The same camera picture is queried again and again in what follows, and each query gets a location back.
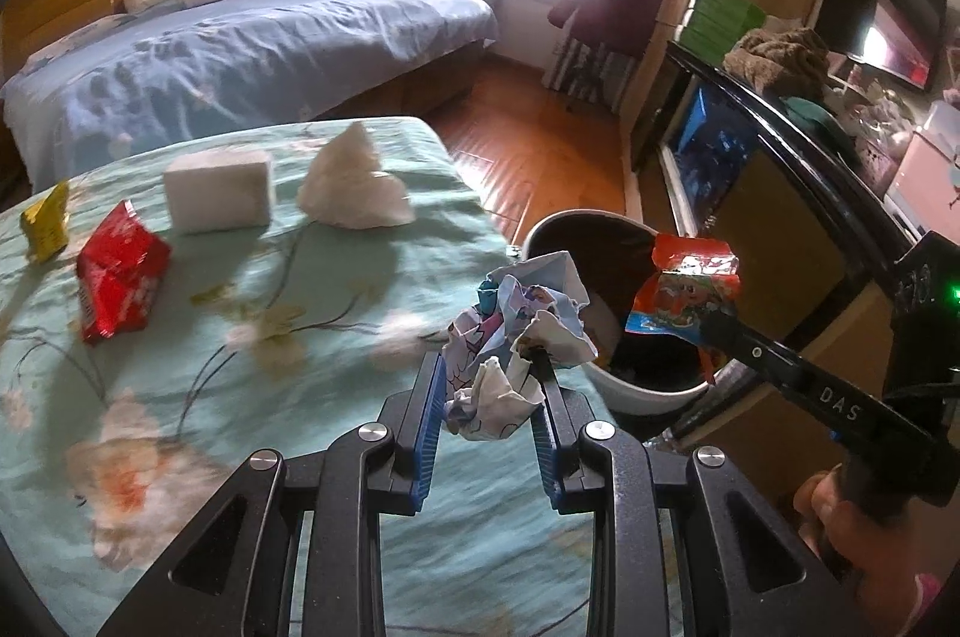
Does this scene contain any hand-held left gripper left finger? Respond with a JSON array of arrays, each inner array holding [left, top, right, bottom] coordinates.
[[97, 352, 451, 637]]

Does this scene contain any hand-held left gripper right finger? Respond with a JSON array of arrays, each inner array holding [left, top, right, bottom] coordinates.
[[525, 344, 871, 637]]

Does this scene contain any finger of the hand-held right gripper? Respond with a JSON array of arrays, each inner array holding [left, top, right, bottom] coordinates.
[[697, 309, 901, 439]]

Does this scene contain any orange snack wrapper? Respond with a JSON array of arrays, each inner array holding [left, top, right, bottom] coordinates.
[[624, 232, 742, 387]]

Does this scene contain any black and white trash bin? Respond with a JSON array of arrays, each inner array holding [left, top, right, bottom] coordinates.
[[521, 209, 740, 417]]

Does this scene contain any printed paper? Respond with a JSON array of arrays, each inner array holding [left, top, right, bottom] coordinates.
[[442, 250, 601, 443]]

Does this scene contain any white tissue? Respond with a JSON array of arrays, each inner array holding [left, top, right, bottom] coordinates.
[[296, 121, 416, 229]]

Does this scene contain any red snack wrapper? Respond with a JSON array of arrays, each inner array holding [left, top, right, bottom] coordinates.
[[75, 200, 172, 345]]

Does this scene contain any yellow snack wrapper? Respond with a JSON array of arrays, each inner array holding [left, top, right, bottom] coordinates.
[[19, 181, 71, 263]]

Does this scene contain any person's right hand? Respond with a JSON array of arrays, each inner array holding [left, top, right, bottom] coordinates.
[[793, 466, 927, 614]]

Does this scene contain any black tv cabinet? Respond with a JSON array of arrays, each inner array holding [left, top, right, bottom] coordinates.
[[630, 40, 960, 458]]

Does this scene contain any green floral tablecloth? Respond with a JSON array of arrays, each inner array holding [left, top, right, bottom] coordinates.
[[0, 115, 623, 637]]

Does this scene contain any blue picture board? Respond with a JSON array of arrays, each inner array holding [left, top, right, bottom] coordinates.
[[660, 85, 758, 225]]

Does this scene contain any green cloth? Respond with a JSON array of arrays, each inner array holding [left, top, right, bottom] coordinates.
[[784, 97, 845, 135]]

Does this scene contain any pink storage box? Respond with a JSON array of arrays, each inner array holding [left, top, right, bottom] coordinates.
[[889, 104, 960, 222]]

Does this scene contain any brown plush toy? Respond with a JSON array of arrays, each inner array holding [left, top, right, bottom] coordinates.
[[724, 28, 832, 99]]

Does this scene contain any white foam block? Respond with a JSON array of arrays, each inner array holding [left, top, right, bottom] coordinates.
[[163, 149, 272, 235]]

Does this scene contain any stack of green boxes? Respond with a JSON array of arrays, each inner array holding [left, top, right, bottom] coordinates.
[[684, 0, 767, 62]]

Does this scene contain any black television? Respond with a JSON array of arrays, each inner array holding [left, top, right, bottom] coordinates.
[[814, 0, 950, 92]]

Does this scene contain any bed with blue sheet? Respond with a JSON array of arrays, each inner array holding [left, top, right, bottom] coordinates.
[[0, 0, 500, 195]]

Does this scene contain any flat blue pillow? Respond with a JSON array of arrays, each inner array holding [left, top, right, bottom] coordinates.
[[19, 10, 128, 75]]

